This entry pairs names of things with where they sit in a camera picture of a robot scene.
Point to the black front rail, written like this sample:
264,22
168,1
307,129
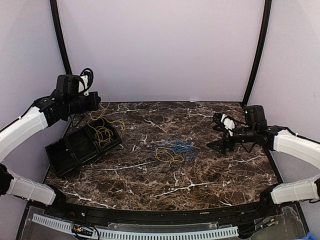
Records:
246,216

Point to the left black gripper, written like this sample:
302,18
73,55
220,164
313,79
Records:
95,99

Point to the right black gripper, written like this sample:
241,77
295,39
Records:
222,143

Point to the left black frame post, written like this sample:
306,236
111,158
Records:
60,36

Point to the blue object at corner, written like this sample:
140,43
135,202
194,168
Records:
310,236

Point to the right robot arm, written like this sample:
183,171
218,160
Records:
281,139

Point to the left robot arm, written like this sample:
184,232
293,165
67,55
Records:
70,97

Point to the right black frame post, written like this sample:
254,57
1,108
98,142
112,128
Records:
259,51

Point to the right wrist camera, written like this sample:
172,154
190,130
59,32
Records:
223,119

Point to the white slotted cable duct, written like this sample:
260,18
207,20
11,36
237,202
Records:
118,232

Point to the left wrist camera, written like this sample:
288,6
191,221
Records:
86,81

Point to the black frame post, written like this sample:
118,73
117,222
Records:
60,36
259,51

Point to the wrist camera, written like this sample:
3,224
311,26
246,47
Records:
86,81
223,119

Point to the black compartment tray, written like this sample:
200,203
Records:
82,147

